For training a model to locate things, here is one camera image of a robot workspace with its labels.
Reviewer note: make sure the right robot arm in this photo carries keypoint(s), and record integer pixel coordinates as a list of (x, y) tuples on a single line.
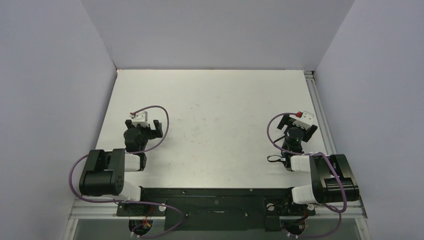
[(331, 177)]

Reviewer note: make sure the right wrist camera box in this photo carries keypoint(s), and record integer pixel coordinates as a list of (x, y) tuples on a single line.
[(303, 119)]

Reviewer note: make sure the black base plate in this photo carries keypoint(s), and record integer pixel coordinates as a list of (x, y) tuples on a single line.
[(220, 209)]

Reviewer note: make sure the aluminium rail frame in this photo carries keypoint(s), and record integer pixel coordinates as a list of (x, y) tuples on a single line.
[(218, 125)]

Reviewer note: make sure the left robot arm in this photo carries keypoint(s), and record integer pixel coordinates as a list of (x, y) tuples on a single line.
[(103, 174)]

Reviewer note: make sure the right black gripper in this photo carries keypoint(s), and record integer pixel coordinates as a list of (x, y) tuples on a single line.
[(296, 125)]

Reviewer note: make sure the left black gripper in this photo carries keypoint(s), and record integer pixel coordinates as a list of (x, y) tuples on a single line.
[(148, 129)]

